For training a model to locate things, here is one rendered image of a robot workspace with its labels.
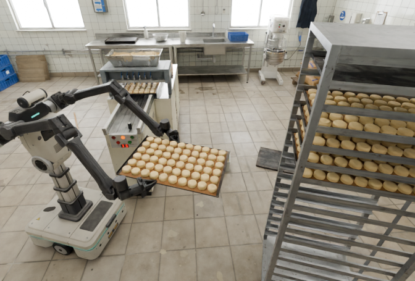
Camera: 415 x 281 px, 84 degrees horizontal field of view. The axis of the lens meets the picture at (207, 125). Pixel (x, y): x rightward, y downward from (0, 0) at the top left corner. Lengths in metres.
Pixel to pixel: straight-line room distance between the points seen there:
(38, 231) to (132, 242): 0.75
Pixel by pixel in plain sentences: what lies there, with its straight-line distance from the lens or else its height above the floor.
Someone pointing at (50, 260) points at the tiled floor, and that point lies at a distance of 2.58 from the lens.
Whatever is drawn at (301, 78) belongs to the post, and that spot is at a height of 1.55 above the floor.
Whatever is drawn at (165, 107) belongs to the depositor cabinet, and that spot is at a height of 0.73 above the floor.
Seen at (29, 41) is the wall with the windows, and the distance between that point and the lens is 6.71.
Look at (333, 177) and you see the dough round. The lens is 1.20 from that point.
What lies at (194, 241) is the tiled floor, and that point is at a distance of 2.33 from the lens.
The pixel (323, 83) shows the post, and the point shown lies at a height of 1.69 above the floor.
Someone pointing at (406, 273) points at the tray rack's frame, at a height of 0.78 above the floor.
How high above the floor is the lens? 1.98
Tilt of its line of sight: 32 degrees down
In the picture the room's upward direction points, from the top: straight up
